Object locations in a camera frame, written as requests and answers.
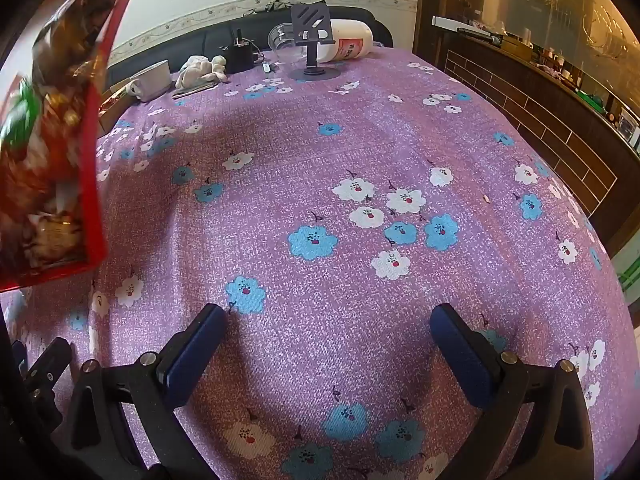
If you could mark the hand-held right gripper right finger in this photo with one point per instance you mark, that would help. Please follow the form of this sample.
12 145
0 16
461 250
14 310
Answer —
460 355

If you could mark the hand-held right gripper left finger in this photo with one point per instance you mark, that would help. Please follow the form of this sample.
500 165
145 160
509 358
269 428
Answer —
200 350

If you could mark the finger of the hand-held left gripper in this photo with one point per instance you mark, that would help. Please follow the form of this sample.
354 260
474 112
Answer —
47 370

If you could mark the red cardboard snack box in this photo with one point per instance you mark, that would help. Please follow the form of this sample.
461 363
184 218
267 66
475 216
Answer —
92 160

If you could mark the purple floral tablecloth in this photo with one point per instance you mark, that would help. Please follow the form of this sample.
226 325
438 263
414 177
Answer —
350 135

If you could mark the brown brick-pattern counter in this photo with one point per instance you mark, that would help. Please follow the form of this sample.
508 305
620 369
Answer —
550 125

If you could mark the brown cardboard box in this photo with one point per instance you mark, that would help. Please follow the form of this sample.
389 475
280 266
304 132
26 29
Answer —
112 107

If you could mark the flat grey booklet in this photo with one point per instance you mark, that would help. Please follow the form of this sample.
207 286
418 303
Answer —
192 91

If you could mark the pile of assorted snack packets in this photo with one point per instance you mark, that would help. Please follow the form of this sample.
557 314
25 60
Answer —
45 110

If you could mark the white crumpled cloth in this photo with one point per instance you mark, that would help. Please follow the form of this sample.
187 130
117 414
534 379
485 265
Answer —
200 72

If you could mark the black sofa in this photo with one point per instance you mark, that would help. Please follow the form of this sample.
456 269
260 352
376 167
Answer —
215 35

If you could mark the white plastic bottle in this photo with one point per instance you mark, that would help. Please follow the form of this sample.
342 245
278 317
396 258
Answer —
352 40

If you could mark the black phone stand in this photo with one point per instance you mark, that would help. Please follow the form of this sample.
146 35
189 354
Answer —
310 20

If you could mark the frosted glass partition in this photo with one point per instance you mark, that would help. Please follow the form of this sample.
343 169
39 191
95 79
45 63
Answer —
550 5

